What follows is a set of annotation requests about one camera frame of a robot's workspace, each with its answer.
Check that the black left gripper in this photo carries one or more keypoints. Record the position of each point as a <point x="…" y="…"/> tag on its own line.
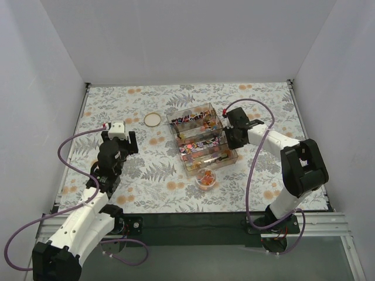
<point x="132" y="142"/>

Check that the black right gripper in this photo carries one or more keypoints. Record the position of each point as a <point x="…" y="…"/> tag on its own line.
<point x="229" y="136"/>

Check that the clear acrylic candy organizer box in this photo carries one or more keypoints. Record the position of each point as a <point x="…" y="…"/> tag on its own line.
<point x="200" y="138"/>

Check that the clear plastic jar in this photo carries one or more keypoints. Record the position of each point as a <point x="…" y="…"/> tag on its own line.
<point x="205" y="179"/>

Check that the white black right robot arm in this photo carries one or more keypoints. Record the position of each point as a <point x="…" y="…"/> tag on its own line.
<point x="302" y="166"/>

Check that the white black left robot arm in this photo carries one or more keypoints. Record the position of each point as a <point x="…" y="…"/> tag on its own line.
<point x="62" y="256"/>

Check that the round wooden jar lid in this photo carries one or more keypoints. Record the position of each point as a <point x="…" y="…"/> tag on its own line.
<point x="152" y="119"/>

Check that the floral patterned table cloth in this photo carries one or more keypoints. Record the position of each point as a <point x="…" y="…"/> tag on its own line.
<point x="154" y="180"/>

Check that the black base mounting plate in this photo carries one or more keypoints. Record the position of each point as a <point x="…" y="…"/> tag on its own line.
<point x="193" y="229"/>

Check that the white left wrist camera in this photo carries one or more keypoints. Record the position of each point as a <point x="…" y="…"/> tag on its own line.
<point x="116" y="129"/>

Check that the aluminium front frame rail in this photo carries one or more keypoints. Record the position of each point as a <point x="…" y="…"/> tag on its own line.
<point x="299" y="224"/>

